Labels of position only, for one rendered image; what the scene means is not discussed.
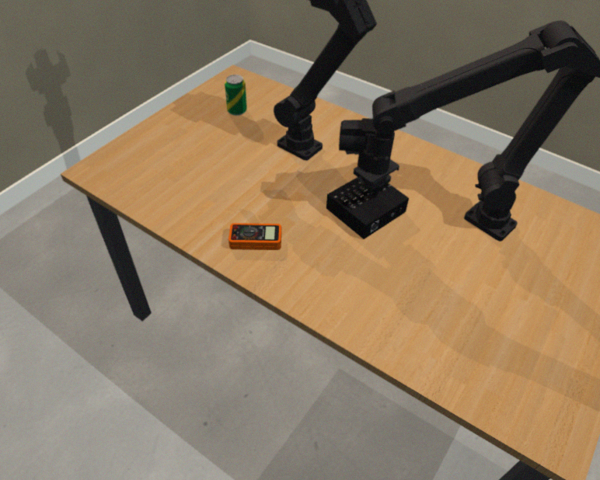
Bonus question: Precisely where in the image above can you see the orange digital multimeter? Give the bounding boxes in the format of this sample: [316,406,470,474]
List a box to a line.
[228,223,281,250]

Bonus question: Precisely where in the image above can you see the green drink can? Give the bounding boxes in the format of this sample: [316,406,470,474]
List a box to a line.
[225,75,247,116]

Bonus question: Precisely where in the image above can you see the black lighting desk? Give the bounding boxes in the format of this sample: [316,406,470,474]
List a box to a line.
[326,176,409,239]

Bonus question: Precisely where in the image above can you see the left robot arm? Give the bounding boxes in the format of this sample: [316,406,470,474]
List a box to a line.
[339,21,600,242]

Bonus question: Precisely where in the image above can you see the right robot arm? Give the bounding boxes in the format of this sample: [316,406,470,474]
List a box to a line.
[274,0,377,161]

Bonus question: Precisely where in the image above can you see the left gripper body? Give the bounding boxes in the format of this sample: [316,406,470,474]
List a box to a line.
[354,150,399,190]

